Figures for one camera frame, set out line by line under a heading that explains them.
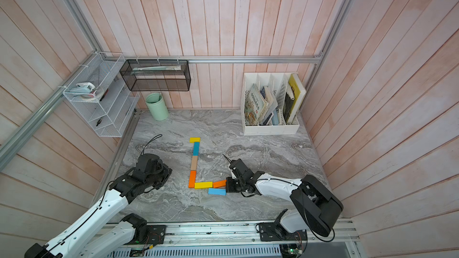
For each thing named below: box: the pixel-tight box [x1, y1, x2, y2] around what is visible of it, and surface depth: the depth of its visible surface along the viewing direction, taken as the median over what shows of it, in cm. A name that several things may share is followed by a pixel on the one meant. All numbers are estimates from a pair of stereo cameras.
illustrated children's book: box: [244, 83, 269, 127], surface depth 103 cm
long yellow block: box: [194, 181, 214, 189], surface depth 88 cm
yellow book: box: [286, 73, 307, 125], surface depth 100 cm
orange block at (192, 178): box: [188, 170, 197, 189], surface depth 92 cm
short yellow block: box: [188, 136, 202, 144], surface depth 106 cm
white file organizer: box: [240, 72, 301, 137], surface depth 106 cm
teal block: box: [193, 142, 200, 156], surface depth 103 cm
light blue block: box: [207, 188, 227, 196], surface depth 87 cm
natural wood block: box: [190, 155, 198, 171], surface depth 97 cm
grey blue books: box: [259, 86, 283, 126], surface depth 106 cm
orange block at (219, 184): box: [212, 179, 227, 189], surface depth 88 cm
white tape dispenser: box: [68, 82, 96, 100], surface depth 70 cm
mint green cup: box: [145, 91, 170, 122], surface depth 112 cm
